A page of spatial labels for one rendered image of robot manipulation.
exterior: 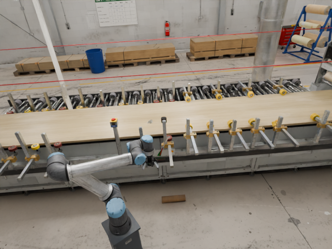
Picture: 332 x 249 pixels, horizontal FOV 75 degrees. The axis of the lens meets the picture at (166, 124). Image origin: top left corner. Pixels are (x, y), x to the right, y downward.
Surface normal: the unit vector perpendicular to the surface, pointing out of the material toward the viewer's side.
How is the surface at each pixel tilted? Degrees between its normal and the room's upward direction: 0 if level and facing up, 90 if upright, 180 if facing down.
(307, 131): 90
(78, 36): 90
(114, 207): 5
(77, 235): 0
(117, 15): 90
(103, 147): 90
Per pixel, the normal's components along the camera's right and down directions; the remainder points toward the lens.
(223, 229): -0.05, -0.84
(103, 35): 0.11, 0.53
